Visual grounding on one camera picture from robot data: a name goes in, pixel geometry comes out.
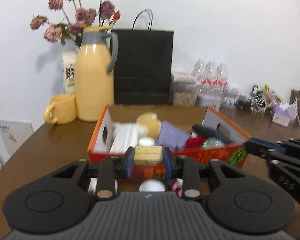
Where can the white booklet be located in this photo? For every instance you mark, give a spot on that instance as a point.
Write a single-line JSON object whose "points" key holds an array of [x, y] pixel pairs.
{"points": [[14, 134]]}

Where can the yellow ceramic mug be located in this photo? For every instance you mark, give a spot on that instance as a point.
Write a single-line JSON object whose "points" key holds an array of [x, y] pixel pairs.
{"points": [[61, 110]]}

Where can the red fabric item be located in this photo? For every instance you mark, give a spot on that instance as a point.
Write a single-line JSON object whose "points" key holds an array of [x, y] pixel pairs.
{"points": [[194, 142]]}

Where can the white round jar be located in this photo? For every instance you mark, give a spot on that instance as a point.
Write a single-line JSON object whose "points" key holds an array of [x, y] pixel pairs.
{"points": [[152, 185]]}

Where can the purple white tissue box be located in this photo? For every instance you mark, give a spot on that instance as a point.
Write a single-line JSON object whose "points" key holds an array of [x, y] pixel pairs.
{"points": [[284, 114]]}

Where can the colourful snack packet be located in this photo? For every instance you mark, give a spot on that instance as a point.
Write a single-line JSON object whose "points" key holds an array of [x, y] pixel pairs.
{"points": [[271, 94]]}

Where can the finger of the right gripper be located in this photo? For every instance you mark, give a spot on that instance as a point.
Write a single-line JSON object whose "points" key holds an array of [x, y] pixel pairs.
{"points": [[289, 148]]}

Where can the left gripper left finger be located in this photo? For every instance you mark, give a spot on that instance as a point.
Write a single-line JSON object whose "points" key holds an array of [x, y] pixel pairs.
{"points": [[110, 169]]}

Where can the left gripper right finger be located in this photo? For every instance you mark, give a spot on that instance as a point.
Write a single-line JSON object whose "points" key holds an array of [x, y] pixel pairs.
{"points": [[185, 168]]}

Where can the red orange cardboard box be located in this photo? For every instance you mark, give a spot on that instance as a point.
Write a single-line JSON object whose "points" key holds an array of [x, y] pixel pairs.
{"points": [[173, 119]]}

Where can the yellow thermos jug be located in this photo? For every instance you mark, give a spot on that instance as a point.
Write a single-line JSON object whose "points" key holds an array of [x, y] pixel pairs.
{"points": [[94, 71]]}

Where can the clear snack container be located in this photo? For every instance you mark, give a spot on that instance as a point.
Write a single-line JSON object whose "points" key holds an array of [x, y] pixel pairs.
{"points": [[184, 89]]}

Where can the navy blue pouch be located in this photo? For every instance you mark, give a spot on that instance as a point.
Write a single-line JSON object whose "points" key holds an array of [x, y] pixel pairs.
{"points": [[207, 132]]}

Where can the white robot figurine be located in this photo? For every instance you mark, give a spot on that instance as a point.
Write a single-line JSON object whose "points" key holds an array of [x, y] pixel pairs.
{"points": [[231, 95]]}

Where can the left water bottle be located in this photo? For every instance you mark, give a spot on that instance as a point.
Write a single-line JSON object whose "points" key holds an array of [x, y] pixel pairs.
{"points": [[199, 73]]}

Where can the yellow white plush paw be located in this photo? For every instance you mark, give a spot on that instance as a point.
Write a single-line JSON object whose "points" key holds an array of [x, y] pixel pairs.
{"points": [[146, 125]]}

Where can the white cloth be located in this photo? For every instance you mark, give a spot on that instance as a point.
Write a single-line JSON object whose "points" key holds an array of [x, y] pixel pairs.
{"points": [[125, 137]]}

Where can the water bottle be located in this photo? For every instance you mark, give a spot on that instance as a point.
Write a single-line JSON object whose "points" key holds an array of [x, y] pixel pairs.
{"points": [[208, 77], [222, 79], [199, 73]]}

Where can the right water bottle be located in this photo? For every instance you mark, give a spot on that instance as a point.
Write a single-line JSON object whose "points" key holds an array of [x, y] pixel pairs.
{"points": [[222, 79]]}

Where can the purple towel cloth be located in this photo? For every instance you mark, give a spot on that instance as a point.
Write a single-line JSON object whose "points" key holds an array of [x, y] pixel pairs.
{"points": [[171, 136]]}

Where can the white milk carton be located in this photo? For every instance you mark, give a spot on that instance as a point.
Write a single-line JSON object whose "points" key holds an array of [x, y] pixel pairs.
{"points": [[68, 67]]}

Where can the black paper bag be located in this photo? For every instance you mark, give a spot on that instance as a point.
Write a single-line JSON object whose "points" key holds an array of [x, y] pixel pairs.
{"points": [[142, 72]]}

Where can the white jar lid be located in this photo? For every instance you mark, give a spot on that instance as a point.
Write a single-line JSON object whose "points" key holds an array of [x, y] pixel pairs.
{"points": [[146, 141]]}

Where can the small grey tin box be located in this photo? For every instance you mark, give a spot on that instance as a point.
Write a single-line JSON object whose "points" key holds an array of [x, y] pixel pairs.
{"points": [[206, 100]]}

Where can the middle water bottle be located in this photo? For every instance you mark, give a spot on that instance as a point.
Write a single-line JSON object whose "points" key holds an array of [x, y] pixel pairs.
{"points": [[208, 77]]}

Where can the dried pink flower bouquet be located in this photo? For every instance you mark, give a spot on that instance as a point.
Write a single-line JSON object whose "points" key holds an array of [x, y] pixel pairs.
{"points": [[75, 19]]}

